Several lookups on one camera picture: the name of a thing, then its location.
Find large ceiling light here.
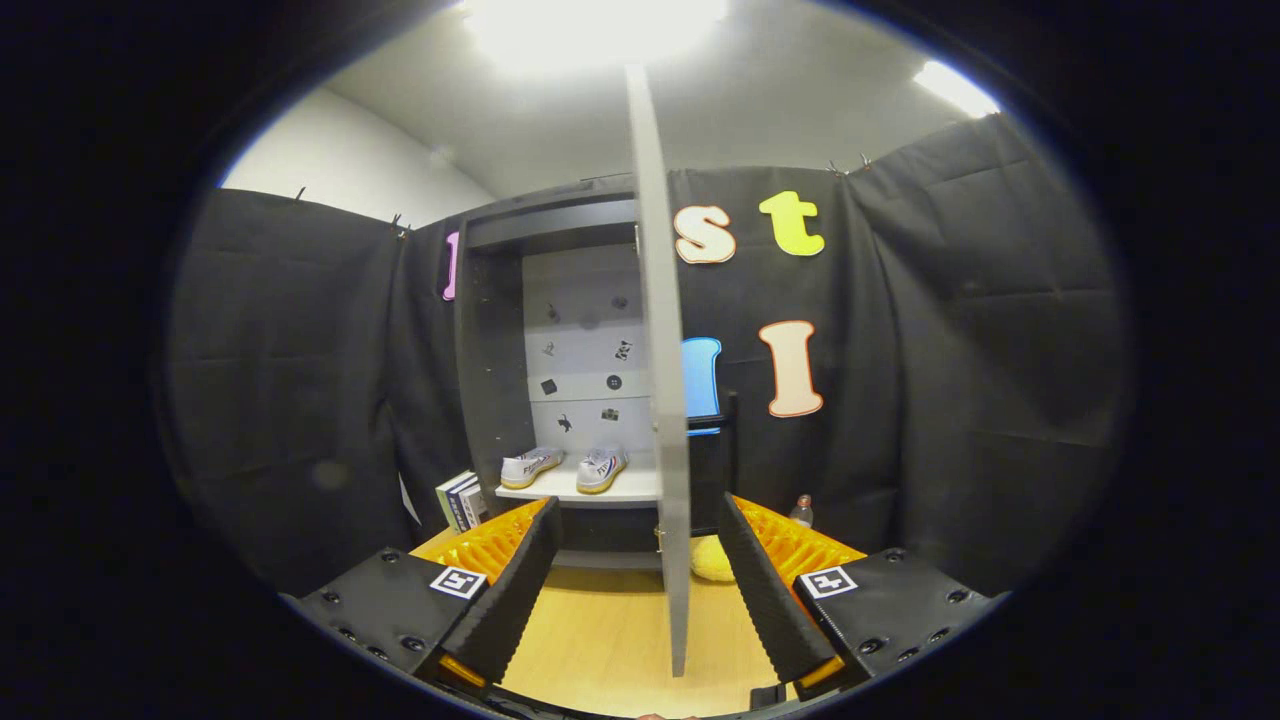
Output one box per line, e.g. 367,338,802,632
460,0,729,71

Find white canvas shoe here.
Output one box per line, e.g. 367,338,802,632
576,447,630,495
500,446,566,490

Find black door handle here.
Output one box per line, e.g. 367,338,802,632
688,392,741,531

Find yellow textured bun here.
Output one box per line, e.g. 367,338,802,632
690,535,736,583

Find dark grey shoe cabinet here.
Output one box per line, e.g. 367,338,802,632
455,178,691,571

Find green spine book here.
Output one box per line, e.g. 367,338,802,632
436,470,473,531

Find black backdrop cloth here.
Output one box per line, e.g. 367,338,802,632
165,112,1131,601

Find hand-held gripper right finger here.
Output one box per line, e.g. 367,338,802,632
715,492,1006,701

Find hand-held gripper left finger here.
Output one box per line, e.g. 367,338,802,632
285,495,563,691

